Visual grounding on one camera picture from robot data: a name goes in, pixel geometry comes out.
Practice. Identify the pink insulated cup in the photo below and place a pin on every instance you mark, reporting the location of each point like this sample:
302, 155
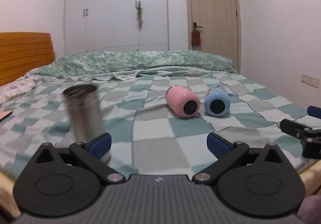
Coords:
182, 101

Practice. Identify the light blue cup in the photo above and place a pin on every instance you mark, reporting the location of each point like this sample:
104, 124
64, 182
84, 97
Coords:
217, 102

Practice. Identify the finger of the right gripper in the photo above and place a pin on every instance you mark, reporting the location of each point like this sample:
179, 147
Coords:
314, 111
298, 130

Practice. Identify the hanging green plant decoration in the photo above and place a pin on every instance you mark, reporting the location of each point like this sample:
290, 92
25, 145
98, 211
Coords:
139, 14

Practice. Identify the beige wooden door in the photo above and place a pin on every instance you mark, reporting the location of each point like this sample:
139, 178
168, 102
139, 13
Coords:
221, 27

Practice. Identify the white wall socket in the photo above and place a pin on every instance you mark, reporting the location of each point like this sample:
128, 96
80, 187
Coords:
311, 81

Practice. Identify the white wardrobe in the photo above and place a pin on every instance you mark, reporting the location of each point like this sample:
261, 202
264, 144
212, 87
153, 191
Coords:
111, 25

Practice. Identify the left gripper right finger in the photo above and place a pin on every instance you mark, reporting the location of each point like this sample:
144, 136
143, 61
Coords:
229, 155

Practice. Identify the green floral duvet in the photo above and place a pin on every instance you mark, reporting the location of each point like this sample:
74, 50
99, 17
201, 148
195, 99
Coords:
128, 64

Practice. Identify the brown bag on door handle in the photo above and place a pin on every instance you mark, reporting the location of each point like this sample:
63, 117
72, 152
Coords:
196, 36

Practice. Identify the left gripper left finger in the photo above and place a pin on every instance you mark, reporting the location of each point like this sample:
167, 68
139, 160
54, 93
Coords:
89, 155

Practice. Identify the pink book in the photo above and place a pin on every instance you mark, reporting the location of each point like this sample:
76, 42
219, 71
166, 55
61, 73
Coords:
5, 114

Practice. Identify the orange wooden headboard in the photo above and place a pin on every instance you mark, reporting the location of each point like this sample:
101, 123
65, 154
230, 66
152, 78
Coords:
22, 52

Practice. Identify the green checkered bed blanket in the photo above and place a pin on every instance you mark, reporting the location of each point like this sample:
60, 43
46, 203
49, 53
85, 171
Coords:
147, 138

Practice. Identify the purple floral pillow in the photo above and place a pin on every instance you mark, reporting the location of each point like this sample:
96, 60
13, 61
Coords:
18, 87

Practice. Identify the tall stainless steel cup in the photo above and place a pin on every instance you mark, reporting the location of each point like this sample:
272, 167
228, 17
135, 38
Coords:
83, 108

